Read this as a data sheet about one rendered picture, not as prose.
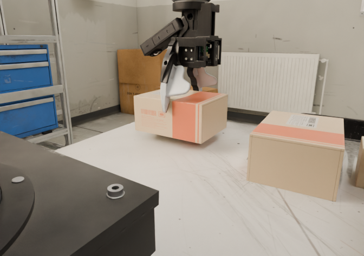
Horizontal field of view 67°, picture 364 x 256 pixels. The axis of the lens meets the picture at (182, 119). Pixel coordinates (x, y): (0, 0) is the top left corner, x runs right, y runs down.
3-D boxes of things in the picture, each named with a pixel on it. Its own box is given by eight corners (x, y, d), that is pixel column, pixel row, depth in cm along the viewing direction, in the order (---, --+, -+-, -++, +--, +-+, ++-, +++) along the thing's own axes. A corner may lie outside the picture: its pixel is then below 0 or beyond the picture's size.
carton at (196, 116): (135, 130, 60) (133, 95, 58) (167, 117, 69) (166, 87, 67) (201, 144, 52) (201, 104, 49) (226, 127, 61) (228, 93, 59)
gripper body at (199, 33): (203, 71, 50) (206, -1, 47) (164, 69, 54) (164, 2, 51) (221, 67, 56) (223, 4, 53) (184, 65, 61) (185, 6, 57)
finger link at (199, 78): (218, 102, 62) (209, 70, 56) (195, 99, 65) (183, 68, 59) (223, 92, 64) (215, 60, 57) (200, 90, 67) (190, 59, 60)
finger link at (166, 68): (162, 79, 50) (177, 37, 52) (156, 78, 51) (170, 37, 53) (174, 90, 54) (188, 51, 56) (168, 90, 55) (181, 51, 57)
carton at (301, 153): (268, 146, 56) (272, 110, 54) (337, 158, 50) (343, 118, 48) (246, 181, 42) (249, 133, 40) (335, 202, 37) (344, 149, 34)
